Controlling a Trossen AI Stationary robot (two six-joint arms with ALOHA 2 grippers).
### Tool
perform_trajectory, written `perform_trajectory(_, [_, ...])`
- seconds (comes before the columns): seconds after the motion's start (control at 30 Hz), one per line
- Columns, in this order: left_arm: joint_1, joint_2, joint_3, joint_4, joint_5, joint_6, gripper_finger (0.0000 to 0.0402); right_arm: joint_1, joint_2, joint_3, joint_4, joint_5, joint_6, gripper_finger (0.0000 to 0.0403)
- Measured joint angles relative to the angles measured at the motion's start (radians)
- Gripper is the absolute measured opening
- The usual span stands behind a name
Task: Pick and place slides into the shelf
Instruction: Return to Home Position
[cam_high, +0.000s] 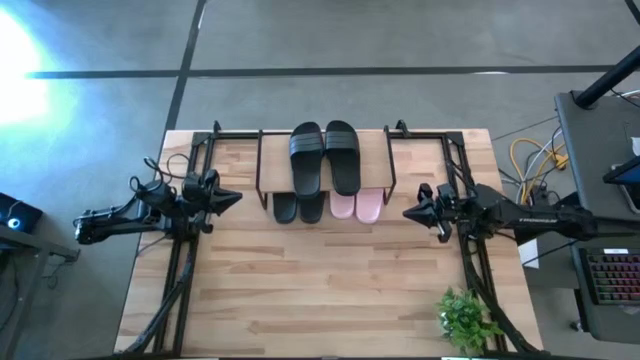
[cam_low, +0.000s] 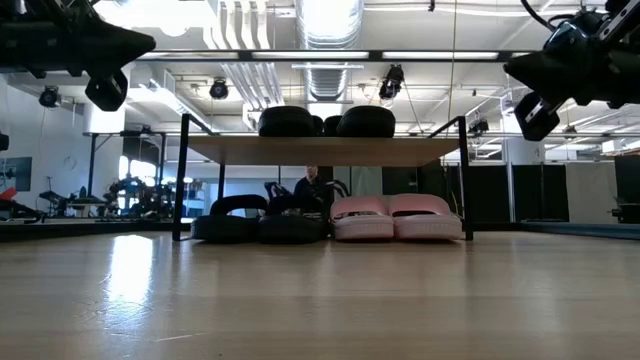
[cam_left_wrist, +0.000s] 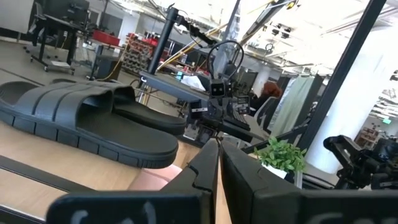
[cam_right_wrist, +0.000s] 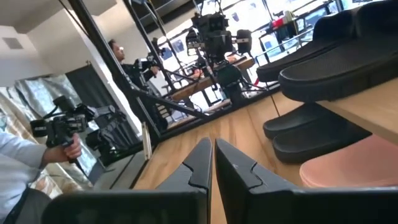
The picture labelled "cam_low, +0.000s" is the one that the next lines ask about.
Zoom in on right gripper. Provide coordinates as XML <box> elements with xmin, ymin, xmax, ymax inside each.
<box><xmin>503</xmin><ymin>0</ymin><xmax>640</xmax><ymax>142</ymax></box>

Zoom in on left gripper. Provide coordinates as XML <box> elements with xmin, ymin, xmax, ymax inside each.
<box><xmin>29</xmin><ymin>0</ymin><xmax>157</xmax><ymax>112</ymax></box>

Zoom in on pink rubber slide sandal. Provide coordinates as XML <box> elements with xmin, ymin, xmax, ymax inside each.
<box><xmin>388</xmin><ymin>193</ymin><xmax>464</xmax><ymax>241</ymax></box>
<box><xmin>329</xmin><ymin>195</ymin><xmax>395</xmax><ymax>242</ymax></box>

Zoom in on black ceiling spotlight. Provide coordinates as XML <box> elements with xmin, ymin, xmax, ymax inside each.
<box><xmin>38</xmin><ymin>85</ymin><xmax>62</xmax><ymax>109</ymax></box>
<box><xmin>378</xmin><ymin>63</ymin><xmax>405</xmax><ymax>100</ymax></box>
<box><xmin>209</xmin><ymin>77</ymin><xmax>230</xmax><ymax>100</ymax></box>

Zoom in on black room divider panels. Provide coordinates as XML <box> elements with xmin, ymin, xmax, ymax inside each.
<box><xmin>382</xmin><ymin>163</ymin><xmax>569</xmax><ymax>224</ymax></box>

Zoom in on black cabinet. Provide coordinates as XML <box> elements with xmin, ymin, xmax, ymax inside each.
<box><xmin>610</xmin><ymin>153</ymin><xmax>640</xmax><ymax>225</ymax></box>

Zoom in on background robot workstation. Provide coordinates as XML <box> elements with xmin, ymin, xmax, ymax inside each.
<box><xmin>39</xmin><ymin>177</ymin><xmax>176</xmax><ymax>222</ymax></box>

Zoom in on black overhead beam with lights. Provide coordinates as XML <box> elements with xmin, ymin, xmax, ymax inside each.
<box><xmin>127</xmin><ymin>48</ymin><xmax>536</xmax><ymax>63</ymax></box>

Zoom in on person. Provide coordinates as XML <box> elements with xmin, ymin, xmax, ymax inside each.
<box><xmin>292</xmin><ymin>165</ymin><xmax>332</xmax><ymax>201</ymax></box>

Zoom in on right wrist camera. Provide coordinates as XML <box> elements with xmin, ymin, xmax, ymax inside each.
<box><xmin>543</xmin><ymin>18</ymin><xmax>594</xmax><ymax>57</ymax></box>

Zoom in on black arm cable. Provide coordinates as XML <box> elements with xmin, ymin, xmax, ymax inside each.
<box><xmin>519</xmin><ymin>0</ymin><xmax>559</xmax><ymax>32</ymax></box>

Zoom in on thin hanging cable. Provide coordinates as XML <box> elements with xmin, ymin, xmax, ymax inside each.
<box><xmin>448</xmin><ymin>0</ymin><xmax>458</xmax><ymax>121</ymax></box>

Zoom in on black background gantry frame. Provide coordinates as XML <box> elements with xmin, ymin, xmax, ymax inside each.
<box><xmin>82</xmin><ymin>129</ymin><xmax>169</xmax><ymax>201</ymax></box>

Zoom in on dark wall picture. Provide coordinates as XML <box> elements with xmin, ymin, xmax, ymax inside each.
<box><xmin>0</xmin><ymin>156</ymin><xmax>33</xmax><ymax>194</ymax></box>

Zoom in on black aluminium table frame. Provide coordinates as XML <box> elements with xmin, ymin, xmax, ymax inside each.
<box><xmin>0</xmin><ymin>219</ymin><xmax>640</xmax><ymax>244</ymax></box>

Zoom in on wooden shelf black metal frame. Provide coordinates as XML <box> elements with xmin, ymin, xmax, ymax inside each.
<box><xmin>171</xmin><ymin>113</ymin><xmax>475</xmax><ymax>243</ymax></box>

